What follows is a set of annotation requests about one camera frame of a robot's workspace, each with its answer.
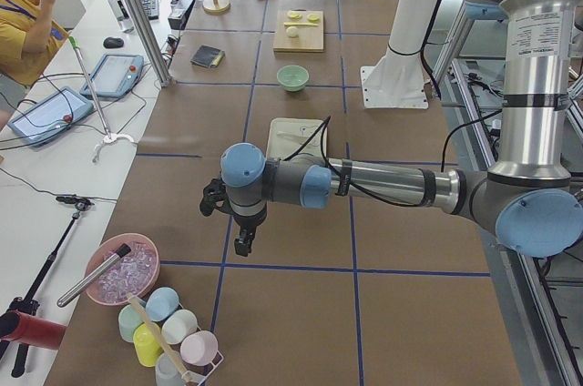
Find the yellow cup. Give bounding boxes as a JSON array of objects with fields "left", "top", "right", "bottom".
[{"left": 133, "top": 323, "right": 163, "bottom": 368}]

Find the red cylinder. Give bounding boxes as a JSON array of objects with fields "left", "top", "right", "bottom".
[{"left": 1, "top": 310, "right": 66, "bottom": 350}]

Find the pink cup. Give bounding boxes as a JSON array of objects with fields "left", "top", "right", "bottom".
[{"left": 180, "top": 330, "right": 219, "bottom": 366}]

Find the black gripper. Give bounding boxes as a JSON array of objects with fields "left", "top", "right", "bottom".
[{"left": 233, "top": 211, "right": 266, "bottom": 257}]

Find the wooden mug stand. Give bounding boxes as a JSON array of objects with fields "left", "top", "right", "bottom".
[{"left": 202, "top": 0, "right": 230, "bottom": 15}]

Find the white plastic spoon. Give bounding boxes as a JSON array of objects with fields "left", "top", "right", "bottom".
[{"left": 276, "top": 131, "right": 306, "bottom": 141}]

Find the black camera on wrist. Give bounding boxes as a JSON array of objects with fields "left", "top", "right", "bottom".
[{"left": 199, "top": 178, "right": 231, "bottom": 217}]

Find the green ceramic bowl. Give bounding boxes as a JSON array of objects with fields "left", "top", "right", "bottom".
[{"left": 276, "top": 65, "right": 310, "bottom": 92}]

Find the wooden cutting board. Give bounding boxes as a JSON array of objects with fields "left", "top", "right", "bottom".
[{"left": 272, "top": 10, "right": 324, "bottom": 53}]

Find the grey cup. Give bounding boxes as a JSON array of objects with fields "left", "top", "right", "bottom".
[{"left": 155, "top": 353, "right": 186, "bottom": 386}]

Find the wooden stick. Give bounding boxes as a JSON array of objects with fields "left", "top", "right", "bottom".
[{"left": 127, "top": 294, "right": 195, "bottom": 384}]

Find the white wire cup rack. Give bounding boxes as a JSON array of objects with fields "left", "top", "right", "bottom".
[{"left": 178, "top": 304, "right": 224, "bottom": 385}]

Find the black tripod stick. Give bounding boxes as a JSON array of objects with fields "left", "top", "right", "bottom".
[{"left": 1, "top": 195, "right": 94, "bottom": 378}]

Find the grey folded cloth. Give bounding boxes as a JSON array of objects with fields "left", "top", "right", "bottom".
[{"left": 190, "top": 45, "right": 225, "bottom": 68}]

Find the yellow plastic knife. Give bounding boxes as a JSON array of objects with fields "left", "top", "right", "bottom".
[{"left": 283, "top": 22, "right": 320, "bottom": 27}]

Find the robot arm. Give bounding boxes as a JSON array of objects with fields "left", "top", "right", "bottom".
[{"left": 219, "top": 0, "right": 582, "bottom": 258}]

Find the pale green cup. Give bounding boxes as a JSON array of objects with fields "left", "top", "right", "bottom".
[{"left": 118, "top": 304, "right": 143, "bottom": 343}]

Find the lemon slice stack near handle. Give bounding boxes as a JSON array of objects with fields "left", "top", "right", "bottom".
[{"left": 307, "top": 14, "right": 320, "bottom": 23}]

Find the light blue cup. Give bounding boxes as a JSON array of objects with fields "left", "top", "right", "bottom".
[{"left": 146, "top": 287, "right": 179, "bottom": 322}]

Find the silver reacher pole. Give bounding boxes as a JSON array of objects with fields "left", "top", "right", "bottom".
[{"left": 68, "top": 36, "right": 138, "bottom": 164}]

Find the white cup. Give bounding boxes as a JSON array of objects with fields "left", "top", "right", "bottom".
[{"left": 161, "top": 309, "right": 199, "bottom": 345}]

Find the black computer mouse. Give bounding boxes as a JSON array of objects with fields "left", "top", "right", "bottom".
[{"left": 103, "top": 36, "right": 124, "bottom": 49}]

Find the aluminium frame post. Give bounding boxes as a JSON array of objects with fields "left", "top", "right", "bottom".
[{"left": 125, "top": 0, "right": 172, "bottom": 87}]

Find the near teach pendant tablet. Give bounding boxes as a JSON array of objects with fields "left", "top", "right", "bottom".
[{"left": 8, "top": 86, "right": 94, "bottom": 147}]

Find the pink bowl of ice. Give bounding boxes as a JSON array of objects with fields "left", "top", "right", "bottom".
[{"left": 85, "top": 233, "right": 160, "bottom": 306}]

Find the water bottle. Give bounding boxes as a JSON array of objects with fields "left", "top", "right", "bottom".
[{"left": 107, "top": 0, "right": 134, "bottom": 33}]

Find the person in yellow shirt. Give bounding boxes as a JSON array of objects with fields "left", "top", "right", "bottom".
[{"left": 1, "top": 0, "right": 68, "bottom": 86}]

